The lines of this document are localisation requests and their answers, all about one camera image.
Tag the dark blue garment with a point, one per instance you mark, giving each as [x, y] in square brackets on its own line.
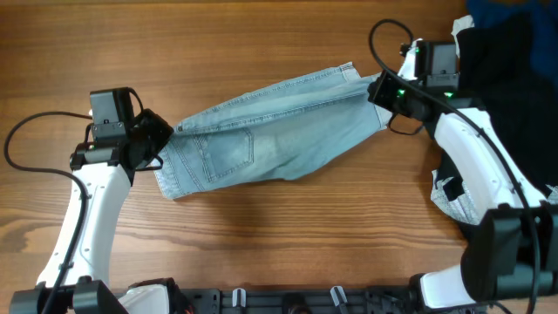
[543, 20]

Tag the white cloth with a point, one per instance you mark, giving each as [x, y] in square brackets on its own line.
[461, 24]

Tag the grey patterned garment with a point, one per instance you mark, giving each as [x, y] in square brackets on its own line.
[453, 198]

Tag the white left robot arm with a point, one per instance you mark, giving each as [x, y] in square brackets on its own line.
[76, 277]

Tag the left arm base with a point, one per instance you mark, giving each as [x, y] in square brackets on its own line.
[157, 296]

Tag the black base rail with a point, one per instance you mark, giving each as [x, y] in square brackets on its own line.
[335, 300]

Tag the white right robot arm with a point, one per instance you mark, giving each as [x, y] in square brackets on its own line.
[513, 252]

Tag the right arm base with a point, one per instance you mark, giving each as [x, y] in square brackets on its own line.
[441, 290]

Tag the light blue denim shorts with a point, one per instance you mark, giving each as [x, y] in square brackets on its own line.
[282, 131]

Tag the black garment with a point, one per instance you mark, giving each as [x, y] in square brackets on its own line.
[495, 65]

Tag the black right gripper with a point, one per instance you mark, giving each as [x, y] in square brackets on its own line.
[379, 89]

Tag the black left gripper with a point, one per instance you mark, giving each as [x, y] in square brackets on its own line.
[147, 119]

